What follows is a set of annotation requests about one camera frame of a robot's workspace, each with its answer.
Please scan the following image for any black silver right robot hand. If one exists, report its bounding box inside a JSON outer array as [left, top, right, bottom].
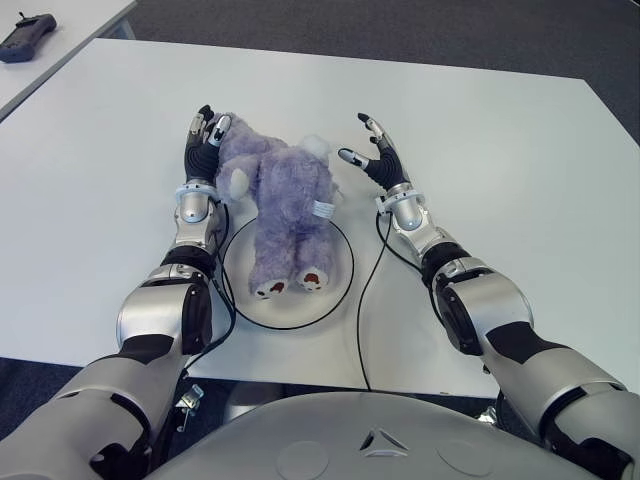
[[338, 111, 414, 194]]

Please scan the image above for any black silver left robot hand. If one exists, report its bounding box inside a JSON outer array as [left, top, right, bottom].
[[182, 104, 234, 184]]

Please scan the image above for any purple plush teddy bear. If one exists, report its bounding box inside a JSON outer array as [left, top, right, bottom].
[[214, 113, 344, 302]]

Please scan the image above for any white plate with black rim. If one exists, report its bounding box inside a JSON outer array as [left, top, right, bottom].
[[220, 216, 357, 332]]

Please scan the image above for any white neighbouring table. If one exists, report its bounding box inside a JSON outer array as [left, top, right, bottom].
[[0, 0, 138, 122]]

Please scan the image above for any black handheld controller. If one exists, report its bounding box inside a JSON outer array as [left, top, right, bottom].
[[0, 13, 58, 64]]

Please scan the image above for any grey table leg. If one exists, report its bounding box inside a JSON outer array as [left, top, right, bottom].
[[227, 383, 286, 422]]

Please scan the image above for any grey robot torso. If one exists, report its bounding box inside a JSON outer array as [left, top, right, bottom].
[[147, 391, 606, 480]]

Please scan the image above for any thin black left wrist cable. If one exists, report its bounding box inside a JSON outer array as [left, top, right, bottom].
[[182, 199, 239, 379]]

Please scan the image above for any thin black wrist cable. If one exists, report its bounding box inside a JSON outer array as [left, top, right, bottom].
[[182, 199, 239, 379], [356, 208, 397, 393]]

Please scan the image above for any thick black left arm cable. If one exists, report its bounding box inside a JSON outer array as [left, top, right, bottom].
[[184, 277, 239, 359]]

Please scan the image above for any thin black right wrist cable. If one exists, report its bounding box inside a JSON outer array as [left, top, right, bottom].
[[356, 208, 397, 393]]

